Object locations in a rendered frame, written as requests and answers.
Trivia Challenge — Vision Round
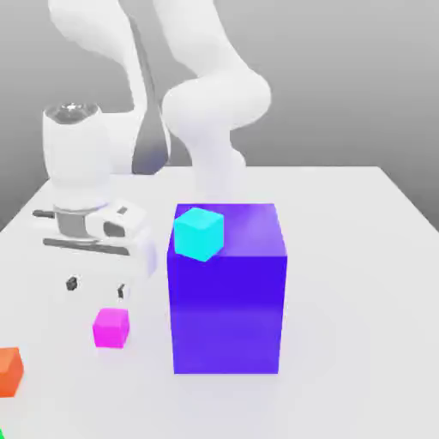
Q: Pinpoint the small magenta cube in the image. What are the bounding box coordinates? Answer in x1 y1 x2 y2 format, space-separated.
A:
91 307 130 350

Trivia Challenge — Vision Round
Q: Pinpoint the large blue box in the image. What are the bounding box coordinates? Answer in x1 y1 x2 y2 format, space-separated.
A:
166 202 288 376

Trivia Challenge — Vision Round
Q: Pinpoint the small orange cube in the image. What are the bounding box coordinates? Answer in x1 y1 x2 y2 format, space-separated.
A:
0 346 25 399

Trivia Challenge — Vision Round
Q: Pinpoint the small cyan cube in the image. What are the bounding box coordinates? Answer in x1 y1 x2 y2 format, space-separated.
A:
173 206 226 263

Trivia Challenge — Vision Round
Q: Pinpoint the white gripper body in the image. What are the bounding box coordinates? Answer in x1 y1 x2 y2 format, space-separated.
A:
40 230 159 281

